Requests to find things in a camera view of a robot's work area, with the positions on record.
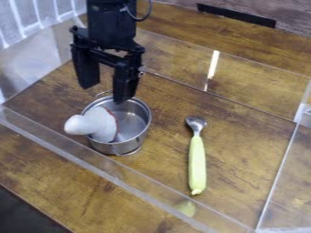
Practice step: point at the white toy mushroom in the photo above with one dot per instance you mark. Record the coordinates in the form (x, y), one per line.
(97, 123)

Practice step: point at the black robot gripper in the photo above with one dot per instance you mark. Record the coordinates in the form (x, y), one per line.
(110, 31)

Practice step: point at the clear acrylic enclosure wall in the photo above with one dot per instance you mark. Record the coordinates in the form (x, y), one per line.
(239, 75)

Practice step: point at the black strip on table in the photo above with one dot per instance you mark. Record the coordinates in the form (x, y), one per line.
(244, 17)

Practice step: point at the small steel pot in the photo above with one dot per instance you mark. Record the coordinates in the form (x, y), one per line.
(133, 118)

